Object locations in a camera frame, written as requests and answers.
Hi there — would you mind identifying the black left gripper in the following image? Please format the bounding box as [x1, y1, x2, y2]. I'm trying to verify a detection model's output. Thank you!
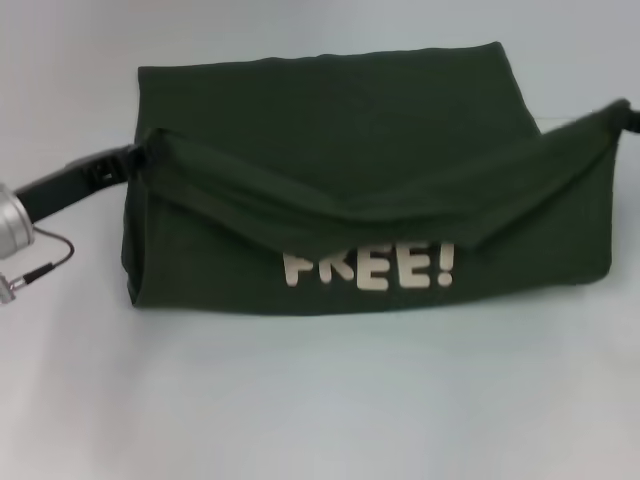
[12, 141, 152, 225]

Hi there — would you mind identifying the dark green shirt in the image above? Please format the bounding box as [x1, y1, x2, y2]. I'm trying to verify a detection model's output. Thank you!
[123, 40, 632, 311]

